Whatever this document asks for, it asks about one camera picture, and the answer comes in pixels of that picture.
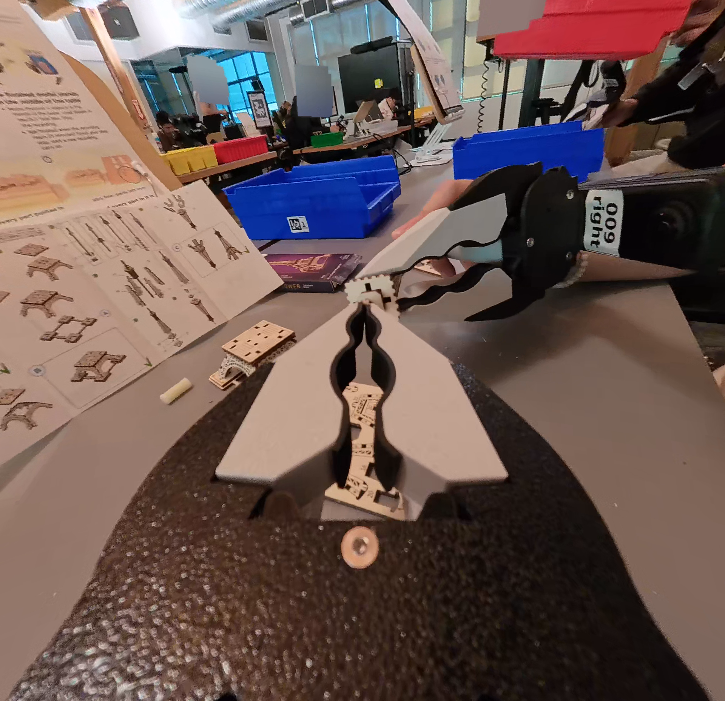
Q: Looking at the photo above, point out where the yellow bin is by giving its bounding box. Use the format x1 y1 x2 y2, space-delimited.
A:
161 146 219 176

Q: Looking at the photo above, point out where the person's right forearm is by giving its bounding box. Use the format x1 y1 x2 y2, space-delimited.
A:
586 259 697 285

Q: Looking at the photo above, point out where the white instruction sheet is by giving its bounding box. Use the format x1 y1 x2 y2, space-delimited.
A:
0 0 284 467

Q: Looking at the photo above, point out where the white propped board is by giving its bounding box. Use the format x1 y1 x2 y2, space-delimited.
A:
374 0 465 125

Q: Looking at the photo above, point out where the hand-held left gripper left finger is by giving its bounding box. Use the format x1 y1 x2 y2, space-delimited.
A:
215 304 370 508

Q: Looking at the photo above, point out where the black monitor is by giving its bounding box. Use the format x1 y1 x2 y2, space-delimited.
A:
338 44 400 116

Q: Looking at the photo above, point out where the black ceiling speaker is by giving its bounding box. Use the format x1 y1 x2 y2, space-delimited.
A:
102 2 139 39

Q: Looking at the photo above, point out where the person's right hand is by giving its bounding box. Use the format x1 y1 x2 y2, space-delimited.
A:
391 178 474 241

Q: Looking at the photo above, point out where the wooden tower model section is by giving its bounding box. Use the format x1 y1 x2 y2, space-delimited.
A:
344 258 455 318

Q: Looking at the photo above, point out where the blue plastic bin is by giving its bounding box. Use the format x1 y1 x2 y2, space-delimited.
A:
452 120 606 182

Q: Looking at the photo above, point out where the white stand base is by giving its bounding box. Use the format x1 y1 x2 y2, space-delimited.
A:
408 120 454 166

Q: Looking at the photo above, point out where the dark puzzle box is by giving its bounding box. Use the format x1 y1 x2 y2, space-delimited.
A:
265 253 363 294

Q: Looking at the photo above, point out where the wooden tower base model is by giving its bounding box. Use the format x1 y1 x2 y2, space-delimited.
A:
208 320 297 391

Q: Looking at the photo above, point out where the wooden post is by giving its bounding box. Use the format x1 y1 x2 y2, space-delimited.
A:
79 7 142 130

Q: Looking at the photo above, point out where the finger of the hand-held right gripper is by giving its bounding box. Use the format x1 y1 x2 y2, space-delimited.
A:
356 194 509 287
395 262 513 317

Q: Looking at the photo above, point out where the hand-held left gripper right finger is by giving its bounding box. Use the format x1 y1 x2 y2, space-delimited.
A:
368 305 509 522

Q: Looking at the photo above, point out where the wooden puzzle sheet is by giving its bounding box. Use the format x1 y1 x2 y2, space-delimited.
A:
324 381 407 522

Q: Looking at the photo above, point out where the red bin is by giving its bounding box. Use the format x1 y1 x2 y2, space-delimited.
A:
213 136 268 165

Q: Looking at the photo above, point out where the blue bin with white tag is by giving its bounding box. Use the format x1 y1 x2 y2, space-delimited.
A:
222 156 402 241

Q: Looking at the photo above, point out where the beaded bracelet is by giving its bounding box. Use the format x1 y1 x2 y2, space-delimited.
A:
558 251 590 290

